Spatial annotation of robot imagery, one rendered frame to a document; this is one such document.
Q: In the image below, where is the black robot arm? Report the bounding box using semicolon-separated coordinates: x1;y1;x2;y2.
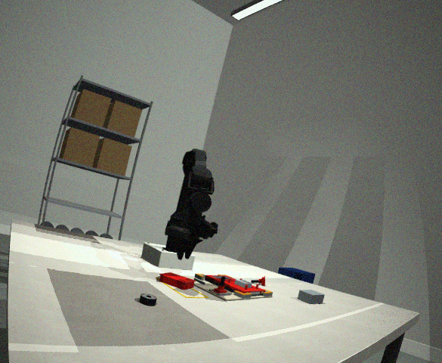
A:
162;148;218;253

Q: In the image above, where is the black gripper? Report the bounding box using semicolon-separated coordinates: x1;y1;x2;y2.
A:
165;209;207;259

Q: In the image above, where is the black rubber tyre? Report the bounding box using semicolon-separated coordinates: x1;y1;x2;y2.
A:
140;293;157;306

